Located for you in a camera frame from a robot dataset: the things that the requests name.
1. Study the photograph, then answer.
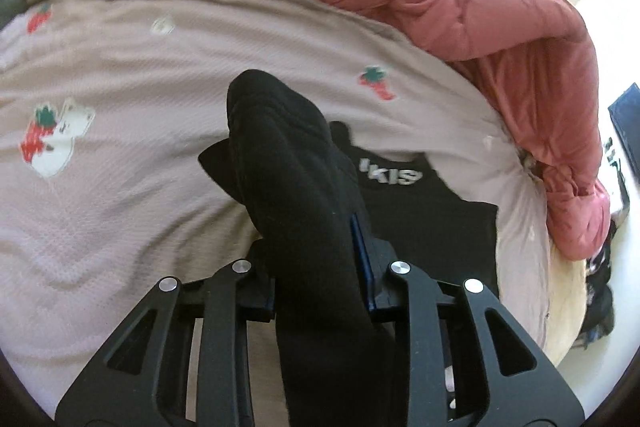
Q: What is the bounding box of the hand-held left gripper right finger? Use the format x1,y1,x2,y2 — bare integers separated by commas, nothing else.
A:
350,212,586,427

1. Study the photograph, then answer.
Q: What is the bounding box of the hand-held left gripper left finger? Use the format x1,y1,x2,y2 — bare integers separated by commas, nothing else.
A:
55,259,276,427

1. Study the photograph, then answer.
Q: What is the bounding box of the black printed shirt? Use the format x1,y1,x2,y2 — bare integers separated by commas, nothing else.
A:
197,69,501,427

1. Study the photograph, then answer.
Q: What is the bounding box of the beige strawberry bear blanket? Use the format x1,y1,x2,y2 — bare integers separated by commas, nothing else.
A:
0,0,551,418

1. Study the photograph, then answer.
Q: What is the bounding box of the cream fleece sheet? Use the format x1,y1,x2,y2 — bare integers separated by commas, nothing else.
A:
547,247,591,368

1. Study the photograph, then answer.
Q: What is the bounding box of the dark floral cloth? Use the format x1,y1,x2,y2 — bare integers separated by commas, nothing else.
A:
575,217,618,348

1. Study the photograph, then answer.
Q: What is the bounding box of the black flat box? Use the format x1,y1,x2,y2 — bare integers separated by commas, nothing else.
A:
607,82,640,182

